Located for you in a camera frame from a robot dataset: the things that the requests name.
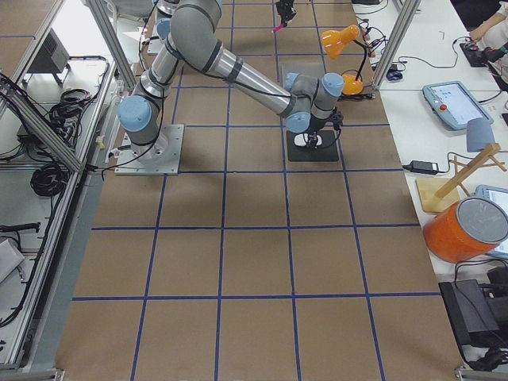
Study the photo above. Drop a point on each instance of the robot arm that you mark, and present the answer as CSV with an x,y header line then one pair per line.
x,y
305,103
166,9

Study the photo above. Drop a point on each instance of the wooden stand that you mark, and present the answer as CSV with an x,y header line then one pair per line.
x,y
437,194

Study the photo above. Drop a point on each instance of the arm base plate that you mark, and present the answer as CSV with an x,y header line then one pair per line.
x,y
156,41
163,158

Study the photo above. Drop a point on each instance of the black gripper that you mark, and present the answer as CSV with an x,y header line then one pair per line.
x,y
285,9
316,127

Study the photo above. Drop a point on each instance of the orange desk lamp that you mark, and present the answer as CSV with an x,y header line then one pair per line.
x,y
335,43

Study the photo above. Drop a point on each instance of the silver closed laptop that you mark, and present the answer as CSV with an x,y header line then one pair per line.
x,y
290,70

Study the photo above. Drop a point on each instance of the black power adapter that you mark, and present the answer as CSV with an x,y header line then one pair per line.
x,y
423,167

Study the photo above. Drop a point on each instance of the white computer mouse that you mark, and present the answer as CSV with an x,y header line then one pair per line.
x,y
299,140

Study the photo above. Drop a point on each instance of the pink marker pen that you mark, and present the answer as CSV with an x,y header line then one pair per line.
x,y
279,27

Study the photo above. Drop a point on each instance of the orange cylindrical container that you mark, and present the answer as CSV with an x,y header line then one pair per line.
x,y
453,235

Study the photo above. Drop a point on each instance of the black mousepad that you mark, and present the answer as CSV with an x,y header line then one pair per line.
x,y
325,152

